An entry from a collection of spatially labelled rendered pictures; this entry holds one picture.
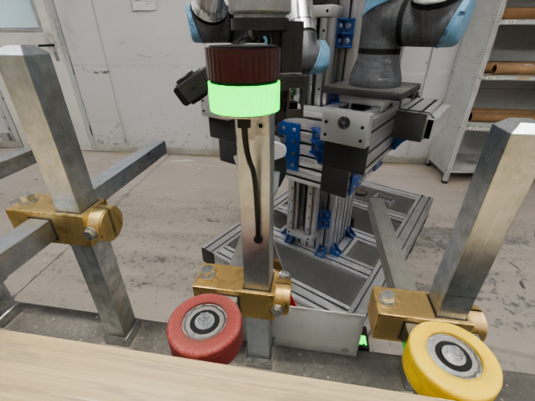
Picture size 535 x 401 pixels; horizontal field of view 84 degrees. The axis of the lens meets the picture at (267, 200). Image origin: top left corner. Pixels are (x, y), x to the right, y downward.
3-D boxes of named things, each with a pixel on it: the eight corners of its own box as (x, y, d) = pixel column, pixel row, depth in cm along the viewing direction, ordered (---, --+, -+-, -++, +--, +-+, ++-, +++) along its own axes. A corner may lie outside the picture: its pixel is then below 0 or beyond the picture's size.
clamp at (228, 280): (207, 286, 48) (204, 262, 46) (290, 296, 46) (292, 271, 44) (194, 314, 43) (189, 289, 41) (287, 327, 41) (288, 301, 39)
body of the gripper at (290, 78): (303, 123, 40) (309, 17, 34) (239, 126, 38) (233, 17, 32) (288, 110, 46) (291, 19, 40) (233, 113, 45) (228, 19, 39)
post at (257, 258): (252, 348, 53) (240, 42, 29) (271, 351, 52) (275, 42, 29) (247, 367, 50) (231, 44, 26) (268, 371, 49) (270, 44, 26)
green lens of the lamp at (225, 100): (221, 100, 29) (220, 75, 28) (283, 102, 28) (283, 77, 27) (200, 114, 24) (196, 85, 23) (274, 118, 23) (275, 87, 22)
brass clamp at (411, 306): (366, 306, 45) (372, 282, 43) (461, 317, 44) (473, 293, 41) (372, 342, 40) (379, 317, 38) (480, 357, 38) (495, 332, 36)
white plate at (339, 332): (208, 332, 54) (203, 293, 49) (356, 353, 51) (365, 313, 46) (208, 335, 54) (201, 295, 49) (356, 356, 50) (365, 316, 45)
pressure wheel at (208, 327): (194, 345, 41) (183, 285, 36) (251, 354, 40) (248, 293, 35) (169, 408, 35) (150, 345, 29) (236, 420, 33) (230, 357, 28)
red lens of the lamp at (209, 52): (219, 72, 28) (217, 45, 27) (283, 73, 27) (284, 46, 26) (196, 81, 22) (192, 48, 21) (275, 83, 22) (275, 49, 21)
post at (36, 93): (123, 330, 56) (19, 44, 33) (140, 332, 56) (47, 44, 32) (111, 347, 53) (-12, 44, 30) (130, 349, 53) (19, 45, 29)
